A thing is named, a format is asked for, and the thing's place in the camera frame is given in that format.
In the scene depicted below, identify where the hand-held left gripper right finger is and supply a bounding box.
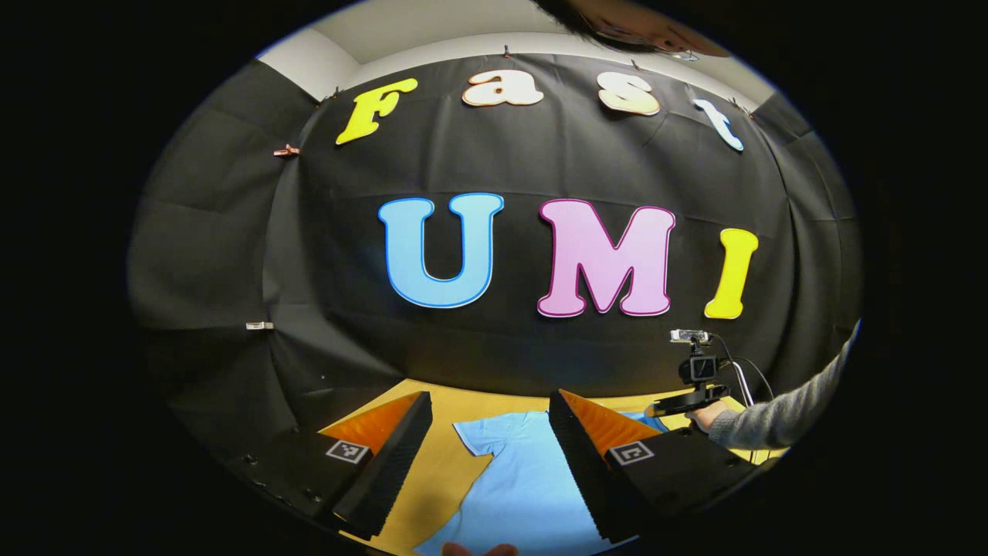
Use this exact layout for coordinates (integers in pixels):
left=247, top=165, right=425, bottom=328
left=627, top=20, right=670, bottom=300
left=548, top=388, right=765, bottom=545

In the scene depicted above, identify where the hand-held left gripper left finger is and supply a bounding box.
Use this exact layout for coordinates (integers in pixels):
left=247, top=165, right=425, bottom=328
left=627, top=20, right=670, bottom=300
left=220, top=390, right=433, bottom=543

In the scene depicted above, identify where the light blue T-shirt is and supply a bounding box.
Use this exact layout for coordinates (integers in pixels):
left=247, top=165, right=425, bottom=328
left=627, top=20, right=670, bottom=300
left=413, top=409, right=672, bottom=556

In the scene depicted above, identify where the black backdrop cloth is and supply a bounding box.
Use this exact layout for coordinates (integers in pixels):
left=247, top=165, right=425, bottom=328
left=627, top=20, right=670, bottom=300
left=127, top=53, right=864, bottom=464

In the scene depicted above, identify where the person's head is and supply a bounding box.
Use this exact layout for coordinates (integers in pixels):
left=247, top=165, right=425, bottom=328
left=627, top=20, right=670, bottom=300
left=533, top=0, right=730, bottom=59

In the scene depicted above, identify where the row of small black clips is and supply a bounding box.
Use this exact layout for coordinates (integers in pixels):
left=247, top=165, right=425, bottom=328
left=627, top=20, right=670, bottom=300
left=332, top=45, right=753, bottom=117

